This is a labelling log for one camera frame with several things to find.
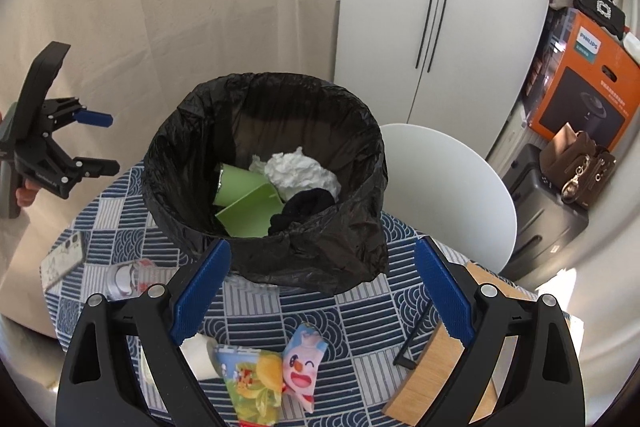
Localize large white tissue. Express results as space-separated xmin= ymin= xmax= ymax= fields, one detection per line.
xmin=248 ymin=146 xmax=342 ymax=202

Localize black trash bag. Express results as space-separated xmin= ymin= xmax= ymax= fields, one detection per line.
xmin=141 ymin=72 xmax=388 ymax=295

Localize left human hand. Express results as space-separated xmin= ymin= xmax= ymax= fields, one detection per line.
xmin=15 ymin=185 xmax=39 ymax=208

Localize blue patterned tablecloth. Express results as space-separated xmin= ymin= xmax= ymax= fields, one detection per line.
xmin=41 ymin=163 xmax=572 ymax=427

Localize white paper cup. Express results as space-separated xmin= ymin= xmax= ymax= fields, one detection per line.
xmin=139 ymin=331 xmax=222 ymax=385

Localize wooden cutting board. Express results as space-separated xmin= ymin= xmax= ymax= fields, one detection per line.
xmin=383 ymin=261 xmax=537 ymax=426

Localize yellow blue snack bag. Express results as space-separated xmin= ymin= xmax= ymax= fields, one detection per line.
xmin=213 ymin=345 xmax=283 ymax=426

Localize dark grey suitcase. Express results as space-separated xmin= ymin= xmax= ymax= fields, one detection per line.
xmin=501 ymin=144 xmax=589 ymax=281

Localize green paper cup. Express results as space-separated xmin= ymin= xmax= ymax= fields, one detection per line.
xmin=214 ymin=164 xmax=268 ymax=207

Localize pink cartoon snack wrapper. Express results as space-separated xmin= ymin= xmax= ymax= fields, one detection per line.
xmin=282 ymin=323 xmax=328 ymax=413

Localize brown leather handbag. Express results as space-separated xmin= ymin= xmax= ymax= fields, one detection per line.
xmin=539 ymin=124 xmax=617 ymax=210

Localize white chair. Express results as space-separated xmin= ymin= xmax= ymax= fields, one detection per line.
xmin=381 ymin=124 xmax=518 ymax=273

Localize orange Philips box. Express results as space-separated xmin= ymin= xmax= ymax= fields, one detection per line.
xmin=523 ymin=9 xmax=639 ymax=150

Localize white case on box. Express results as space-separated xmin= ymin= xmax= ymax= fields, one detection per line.
xmin=622 ymin=31 xmax=640 ymax=64

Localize black camera bag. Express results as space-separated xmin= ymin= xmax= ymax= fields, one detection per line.
xmin=573 ymin=0 xmax=626 ymax=40

